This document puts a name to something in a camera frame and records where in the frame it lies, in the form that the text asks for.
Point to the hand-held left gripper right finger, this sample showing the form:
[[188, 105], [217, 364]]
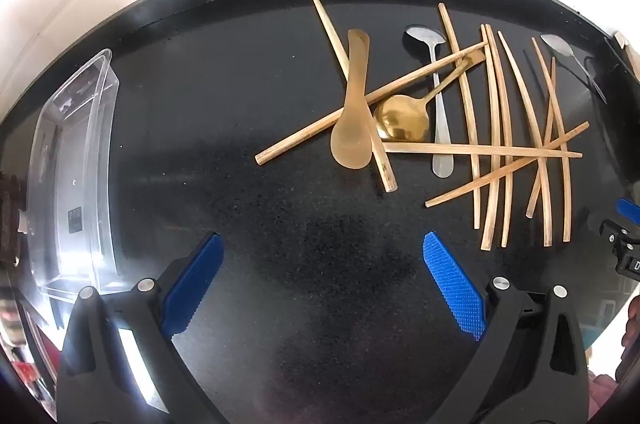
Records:
[[455, 289]]

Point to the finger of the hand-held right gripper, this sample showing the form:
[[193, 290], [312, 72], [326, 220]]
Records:
[[628, 207], [612, 231]]

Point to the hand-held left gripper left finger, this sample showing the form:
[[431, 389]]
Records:
[[195, 284]]

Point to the silver metal spoon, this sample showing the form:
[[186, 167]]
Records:
[[442, 144], [557, 45]]

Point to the pile of wooden chopsticks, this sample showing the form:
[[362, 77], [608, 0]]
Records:
[[415, 147]]

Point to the gold metal spoon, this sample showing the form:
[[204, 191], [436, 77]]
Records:
[[400, 119]]

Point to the translucent tan soup spoon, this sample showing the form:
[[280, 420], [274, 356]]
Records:
[[350, 144]]

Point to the clear plastic container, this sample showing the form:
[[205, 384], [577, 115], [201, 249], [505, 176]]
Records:
[[65, 154]]

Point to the person's right hand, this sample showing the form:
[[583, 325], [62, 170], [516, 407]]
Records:
[[632, 329]]

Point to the black round appliance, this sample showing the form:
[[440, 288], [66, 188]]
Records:
[[622, 66]]

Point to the tan wooden board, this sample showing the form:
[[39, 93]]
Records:
[[621, 39]]

